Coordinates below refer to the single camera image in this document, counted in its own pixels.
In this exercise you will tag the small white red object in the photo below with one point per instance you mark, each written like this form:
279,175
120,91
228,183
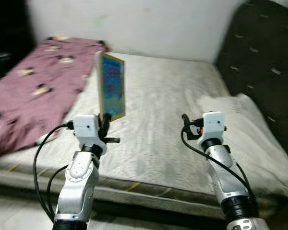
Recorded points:
47,139

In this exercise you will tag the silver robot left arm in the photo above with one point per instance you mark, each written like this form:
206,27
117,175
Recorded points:
79,187

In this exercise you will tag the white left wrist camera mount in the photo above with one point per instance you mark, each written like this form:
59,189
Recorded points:
86,127

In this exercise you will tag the white pillow green leaf print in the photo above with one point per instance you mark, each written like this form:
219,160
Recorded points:
259,139

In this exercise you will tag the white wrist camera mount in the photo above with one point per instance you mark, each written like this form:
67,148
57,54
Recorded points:
86,127
213,124

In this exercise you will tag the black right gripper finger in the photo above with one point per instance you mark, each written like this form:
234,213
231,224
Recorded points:
186,120

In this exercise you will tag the blue yellow children's book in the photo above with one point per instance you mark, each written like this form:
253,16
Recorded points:
113,86

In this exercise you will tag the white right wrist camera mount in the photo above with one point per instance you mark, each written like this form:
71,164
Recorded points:
213,124

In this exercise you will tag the black tufted headboard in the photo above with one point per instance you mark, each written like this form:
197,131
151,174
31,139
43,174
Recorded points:
264,48

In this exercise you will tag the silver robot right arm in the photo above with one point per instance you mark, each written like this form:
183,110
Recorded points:
225,177

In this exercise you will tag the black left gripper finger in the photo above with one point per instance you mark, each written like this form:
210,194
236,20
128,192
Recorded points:
101,124
108,124

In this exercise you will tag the pink cartoon mouse blanket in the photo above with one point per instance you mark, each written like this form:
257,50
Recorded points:
33,91

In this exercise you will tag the grey quilted mattress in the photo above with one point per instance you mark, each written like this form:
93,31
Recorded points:
163,105

